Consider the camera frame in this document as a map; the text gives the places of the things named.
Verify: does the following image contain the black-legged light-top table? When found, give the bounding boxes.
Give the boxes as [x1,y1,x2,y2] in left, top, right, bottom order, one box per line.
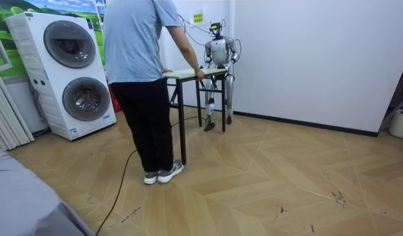
[163,68,228,166]

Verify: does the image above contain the red crate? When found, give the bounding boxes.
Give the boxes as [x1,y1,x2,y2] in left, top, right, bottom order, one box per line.
[108,83,123,113]

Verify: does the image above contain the robot legs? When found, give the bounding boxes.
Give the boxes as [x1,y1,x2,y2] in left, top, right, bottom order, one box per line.
[202,64,237,132]

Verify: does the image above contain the cable bundle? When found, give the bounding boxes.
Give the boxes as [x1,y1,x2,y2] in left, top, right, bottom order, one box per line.
[177,13,218,47]

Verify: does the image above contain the grey bed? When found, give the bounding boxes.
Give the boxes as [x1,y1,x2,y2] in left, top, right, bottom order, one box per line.
[0,143,96,236]

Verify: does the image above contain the grey drain hose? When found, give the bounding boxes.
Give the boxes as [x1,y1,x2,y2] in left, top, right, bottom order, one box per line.
[28,81,50,134]

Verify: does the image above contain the robot body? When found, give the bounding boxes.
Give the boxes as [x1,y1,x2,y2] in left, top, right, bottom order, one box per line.
[204,21,237,68]

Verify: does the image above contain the black floor cable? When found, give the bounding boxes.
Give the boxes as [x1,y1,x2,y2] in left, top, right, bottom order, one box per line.
[94,115,202,236]

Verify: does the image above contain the white bucket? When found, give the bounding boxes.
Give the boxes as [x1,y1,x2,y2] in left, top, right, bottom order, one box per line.
[388,109,403,140]

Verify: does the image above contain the white washing machine tower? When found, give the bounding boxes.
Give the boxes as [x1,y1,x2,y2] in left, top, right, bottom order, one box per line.
[4,11,117,142]

